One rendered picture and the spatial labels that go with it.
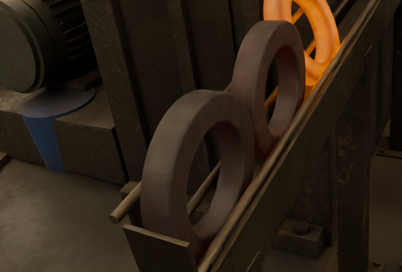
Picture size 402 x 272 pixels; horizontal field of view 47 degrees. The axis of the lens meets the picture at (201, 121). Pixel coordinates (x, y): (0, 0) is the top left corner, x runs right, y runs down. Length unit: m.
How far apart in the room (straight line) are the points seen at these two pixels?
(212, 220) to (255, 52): 0.20
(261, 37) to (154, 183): 0.24
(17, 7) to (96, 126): 0.51
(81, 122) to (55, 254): 0.46
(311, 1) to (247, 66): 0.32
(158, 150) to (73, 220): 1.25
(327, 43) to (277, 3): 0.15
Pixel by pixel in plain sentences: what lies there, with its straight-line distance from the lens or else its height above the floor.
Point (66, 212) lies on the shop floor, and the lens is 1.71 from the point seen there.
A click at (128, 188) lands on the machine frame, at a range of 1.59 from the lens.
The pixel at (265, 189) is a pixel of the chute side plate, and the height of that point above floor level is 0.63.
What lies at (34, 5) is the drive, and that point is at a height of 0.63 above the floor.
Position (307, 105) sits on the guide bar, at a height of 0.65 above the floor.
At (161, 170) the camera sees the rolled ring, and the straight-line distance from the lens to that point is 0.42.
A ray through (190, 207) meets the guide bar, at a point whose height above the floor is 0.62.
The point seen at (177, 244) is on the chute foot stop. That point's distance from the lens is 0.43.
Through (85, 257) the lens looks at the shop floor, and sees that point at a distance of 1.50.
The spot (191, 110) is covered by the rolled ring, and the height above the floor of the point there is 0.76.
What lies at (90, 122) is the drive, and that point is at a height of 0.25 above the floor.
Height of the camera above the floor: 0.96
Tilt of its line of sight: 28 degrees down
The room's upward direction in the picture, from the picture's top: 10 degrees counter-clockwise
